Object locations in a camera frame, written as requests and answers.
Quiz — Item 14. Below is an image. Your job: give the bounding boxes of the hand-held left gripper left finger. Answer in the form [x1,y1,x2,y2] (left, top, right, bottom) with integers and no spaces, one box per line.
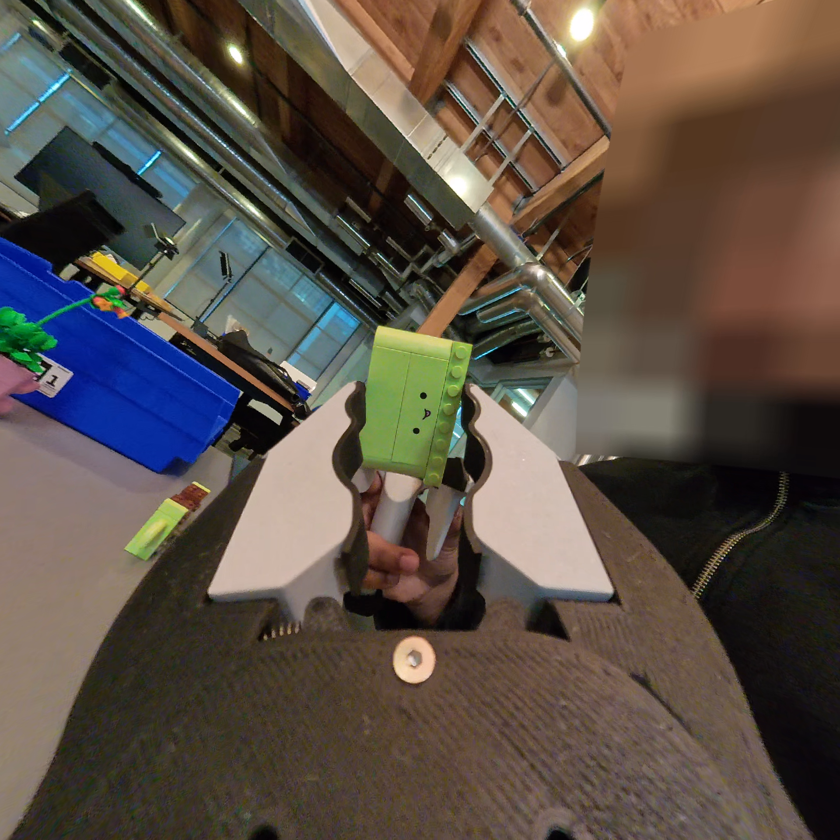
[206,381,371,621]

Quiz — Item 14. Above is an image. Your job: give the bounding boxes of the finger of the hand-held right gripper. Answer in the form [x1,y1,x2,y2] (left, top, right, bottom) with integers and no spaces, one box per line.
[371,474,422,547]
[425,459,475,560]

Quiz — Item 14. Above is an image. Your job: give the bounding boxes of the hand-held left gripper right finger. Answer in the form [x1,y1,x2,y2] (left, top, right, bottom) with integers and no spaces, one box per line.
[459,384,616,621]

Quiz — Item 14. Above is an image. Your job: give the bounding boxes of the lime brick panel with face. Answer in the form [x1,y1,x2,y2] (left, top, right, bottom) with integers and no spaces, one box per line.
[360,326,474,488]

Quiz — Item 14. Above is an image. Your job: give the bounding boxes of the person's right hand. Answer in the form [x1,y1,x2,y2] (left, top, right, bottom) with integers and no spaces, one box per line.
[360,476,460,624]

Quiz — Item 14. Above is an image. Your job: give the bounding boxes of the brown and lime brick assembly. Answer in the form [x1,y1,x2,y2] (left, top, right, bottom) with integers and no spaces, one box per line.
[124,482,211,561]

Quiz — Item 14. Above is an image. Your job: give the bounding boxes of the black bag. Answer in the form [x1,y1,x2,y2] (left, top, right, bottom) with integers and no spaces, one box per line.
[217,330,311,421]

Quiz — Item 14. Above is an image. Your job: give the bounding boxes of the blue plastic bin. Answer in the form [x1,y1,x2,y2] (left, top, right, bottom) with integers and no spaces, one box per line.
[0,236,242,475]

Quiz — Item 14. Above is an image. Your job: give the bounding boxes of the person's black jacket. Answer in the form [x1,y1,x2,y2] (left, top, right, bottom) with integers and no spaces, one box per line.
[581,459,840,840]

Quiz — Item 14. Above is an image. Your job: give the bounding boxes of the black tripod stand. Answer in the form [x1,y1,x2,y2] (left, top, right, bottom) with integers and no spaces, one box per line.
[206,251,235,322]
[146,223,182,309]

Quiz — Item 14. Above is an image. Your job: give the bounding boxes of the pink brick flower pot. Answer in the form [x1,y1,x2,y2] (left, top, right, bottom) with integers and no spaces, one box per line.
[0,285,130,416]

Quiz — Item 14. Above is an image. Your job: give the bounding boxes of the yellow box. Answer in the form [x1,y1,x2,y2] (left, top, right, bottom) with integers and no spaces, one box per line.
[91,252,140,291]

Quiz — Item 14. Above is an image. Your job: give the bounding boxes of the black monitor back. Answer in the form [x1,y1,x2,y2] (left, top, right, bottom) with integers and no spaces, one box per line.
[14,126,188,263]
[0,190,126,270]

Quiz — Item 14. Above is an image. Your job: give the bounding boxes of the long silver ceiling pipe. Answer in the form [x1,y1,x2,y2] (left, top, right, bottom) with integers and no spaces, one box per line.
[46,0,375,336]

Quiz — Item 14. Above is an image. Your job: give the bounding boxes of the round silver duct pipes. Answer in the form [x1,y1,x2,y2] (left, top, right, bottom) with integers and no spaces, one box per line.
[459,203,586,368]

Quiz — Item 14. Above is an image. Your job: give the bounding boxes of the rectangular silver ceiling duct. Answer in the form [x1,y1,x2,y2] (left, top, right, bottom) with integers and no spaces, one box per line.
[239,0,494,229]

